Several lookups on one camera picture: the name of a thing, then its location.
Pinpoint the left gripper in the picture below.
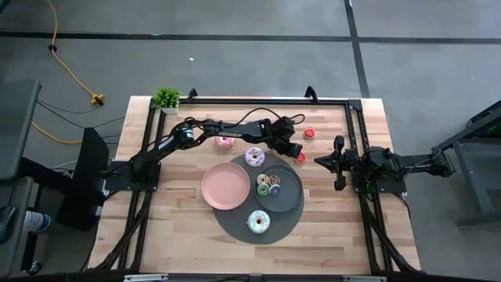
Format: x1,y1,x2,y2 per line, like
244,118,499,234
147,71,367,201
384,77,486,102
267,116,305,159

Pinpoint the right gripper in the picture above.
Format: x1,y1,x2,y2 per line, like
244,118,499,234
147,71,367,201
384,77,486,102
315,135,359,192

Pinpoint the large purple frosted donut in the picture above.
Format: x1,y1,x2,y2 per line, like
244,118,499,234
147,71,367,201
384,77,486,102
244,146,266,168

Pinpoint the large pink frosted donut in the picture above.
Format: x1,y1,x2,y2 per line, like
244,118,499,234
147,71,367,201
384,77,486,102
214,136,236,150

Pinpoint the large white blue frosted donut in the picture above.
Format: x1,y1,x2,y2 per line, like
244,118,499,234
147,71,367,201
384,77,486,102
246,209,271,235

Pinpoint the dark grey plate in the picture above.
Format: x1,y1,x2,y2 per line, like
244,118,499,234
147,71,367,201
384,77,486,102
254,164,305,214

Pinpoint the pink plate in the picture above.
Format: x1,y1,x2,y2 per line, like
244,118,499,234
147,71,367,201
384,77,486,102
200,161,251,211

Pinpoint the round dark woven placemat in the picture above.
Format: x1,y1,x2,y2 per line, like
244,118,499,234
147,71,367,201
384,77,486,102
212,151,305,246

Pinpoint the green potted plant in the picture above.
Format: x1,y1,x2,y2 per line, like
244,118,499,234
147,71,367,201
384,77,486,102
151,86,183,115

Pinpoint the grey metal cart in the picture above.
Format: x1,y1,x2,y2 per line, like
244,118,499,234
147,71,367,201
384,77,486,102
432,99,501,228

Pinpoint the black support stand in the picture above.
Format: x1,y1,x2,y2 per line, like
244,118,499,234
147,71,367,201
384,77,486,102
17,127,111,232

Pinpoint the white blue bottle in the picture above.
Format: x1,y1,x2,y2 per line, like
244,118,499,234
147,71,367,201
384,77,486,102
23,210,52,234

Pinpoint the grey desk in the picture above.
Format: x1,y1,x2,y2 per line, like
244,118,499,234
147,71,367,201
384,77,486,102
0,80,42,181

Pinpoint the black aluminium table frame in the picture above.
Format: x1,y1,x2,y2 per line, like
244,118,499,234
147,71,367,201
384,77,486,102
93,86,420,274

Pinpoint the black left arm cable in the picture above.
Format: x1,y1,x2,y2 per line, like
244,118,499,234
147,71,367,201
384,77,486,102
183,107,306,130

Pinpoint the silver bracket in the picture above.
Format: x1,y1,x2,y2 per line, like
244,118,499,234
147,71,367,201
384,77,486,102
124,273,169,282
343,275,387,282

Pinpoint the yellow extension cable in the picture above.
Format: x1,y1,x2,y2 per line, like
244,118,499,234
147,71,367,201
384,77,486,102
31,121,83,145
45,0,106,107

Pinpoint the black floor cable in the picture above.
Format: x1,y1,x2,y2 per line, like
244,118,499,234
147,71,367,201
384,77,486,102
37,99,126,130

